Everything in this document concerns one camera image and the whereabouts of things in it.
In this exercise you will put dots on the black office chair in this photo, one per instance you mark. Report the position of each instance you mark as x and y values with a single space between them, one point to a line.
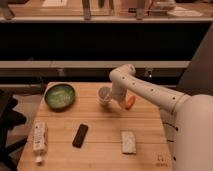
8 120

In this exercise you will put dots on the orange carrot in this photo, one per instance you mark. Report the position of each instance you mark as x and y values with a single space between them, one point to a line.
130 102

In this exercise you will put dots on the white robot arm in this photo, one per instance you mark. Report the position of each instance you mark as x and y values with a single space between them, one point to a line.
193 137

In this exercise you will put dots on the white tube bottle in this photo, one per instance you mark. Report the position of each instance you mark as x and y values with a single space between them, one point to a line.
40 141

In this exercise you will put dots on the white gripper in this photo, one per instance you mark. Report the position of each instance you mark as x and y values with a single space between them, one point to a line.
119 95

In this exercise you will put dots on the white sponge block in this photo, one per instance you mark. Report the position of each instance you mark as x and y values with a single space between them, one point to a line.
128 142

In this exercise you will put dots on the black remote control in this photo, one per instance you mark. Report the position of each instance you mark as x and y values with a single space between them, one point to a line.
80 136

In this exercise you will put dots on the green ceramic bowl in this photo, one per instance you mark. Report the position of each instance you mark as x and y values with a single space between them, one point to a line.
60 96

